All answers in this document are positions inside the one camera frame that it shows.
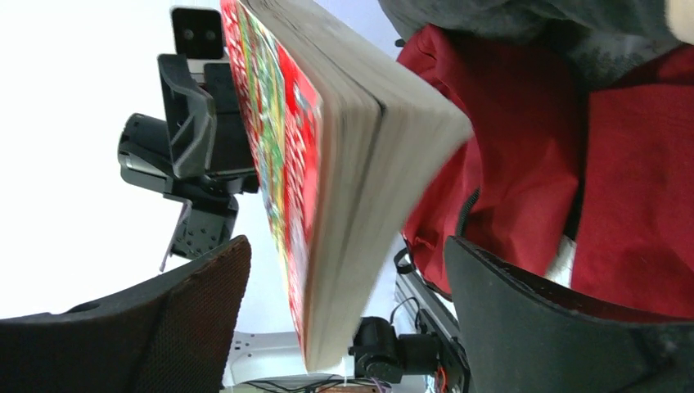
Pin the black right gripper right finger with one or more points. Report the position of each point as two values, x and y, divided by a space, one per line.
524 333

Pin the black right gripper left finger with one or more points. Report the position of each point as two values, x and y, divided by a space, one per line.
171 333

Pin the red student backpack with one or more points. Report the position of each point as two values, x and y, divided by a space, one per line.
622 160

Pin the red treehouse storybook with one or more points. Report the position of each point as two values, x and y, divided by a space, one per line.
345 140

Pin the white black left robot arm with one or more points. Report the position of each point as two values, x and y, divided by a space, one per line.
199 153

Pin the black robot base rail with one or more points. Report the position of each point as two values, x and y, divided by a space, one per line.
419 338

